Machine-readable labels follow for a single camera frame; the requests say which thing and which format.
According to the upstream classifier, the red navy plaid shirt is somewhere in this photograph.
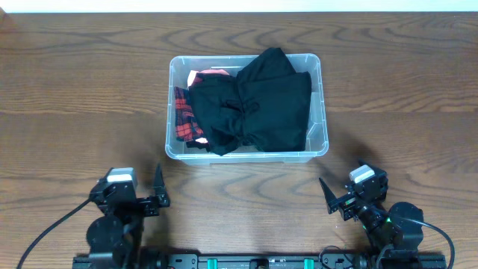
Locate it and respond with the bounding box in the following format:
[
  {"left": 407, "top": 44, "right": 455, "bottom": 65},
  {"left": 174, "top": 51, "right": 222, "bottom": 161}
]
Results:
[{"left": 174, "top": 87, "right": 207, "bottom": 143}]

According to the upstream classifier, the large black garment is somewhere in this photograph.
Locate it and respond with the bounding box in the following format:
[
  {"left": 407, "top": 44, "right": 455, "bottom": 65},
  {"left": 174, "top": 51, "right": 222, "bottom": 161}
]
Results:
[{"left": 189, "top": 48, "right": 312, "bottom": 155}]

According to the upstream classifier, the pink printed t-shirt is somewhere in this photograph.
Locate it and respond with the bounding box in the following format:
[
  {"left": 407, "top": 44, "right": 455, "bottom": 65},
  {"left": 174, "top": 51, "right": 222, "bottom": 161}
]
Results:
[{"left": 187, "top": 69, "right": 229, "bottom": 87}]

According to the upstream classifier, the black taped garment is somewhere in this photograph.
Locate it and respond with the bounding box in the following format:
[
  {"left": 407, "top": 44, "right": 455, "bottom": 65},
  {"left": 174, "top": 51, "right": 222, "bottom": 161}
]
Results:
[{"left": 186, "top": 140, "right": 210, "bottom": 152}]

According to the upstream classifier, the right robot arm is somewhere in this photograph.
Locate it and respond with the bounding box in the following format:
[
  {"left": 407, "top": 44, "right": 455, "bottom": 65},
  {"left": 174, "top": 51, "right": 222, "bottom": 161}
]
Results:
[{"left": 319, "top": 161, "right": 423, "bottom": 253}]

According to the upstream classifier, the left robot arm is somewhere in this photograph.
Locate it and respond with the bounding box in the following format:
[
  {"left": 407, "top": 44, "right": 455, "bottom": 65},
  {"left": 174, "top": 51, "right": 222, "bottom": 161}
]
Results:
[{"left": 86, "top": 165, "right": 170, "bottom": 268}]

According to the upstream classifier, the clear plastic storage bin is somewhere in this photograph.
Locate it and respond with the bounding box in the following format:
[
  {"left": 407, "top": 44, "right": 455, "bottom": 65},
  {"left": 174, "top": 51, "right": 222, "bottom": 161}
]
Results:
[{"left": 164, "top": 53, "right": 329, "bottom": 165}]

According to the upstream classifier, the black mounting rail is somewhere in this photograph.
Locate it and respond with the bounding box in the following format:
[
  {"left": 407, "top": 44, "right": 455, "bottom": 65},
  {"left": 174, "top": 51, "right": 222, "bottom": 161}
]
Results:
[{"left": 72, "top": 253, "right": 447, "bottom": 269}]

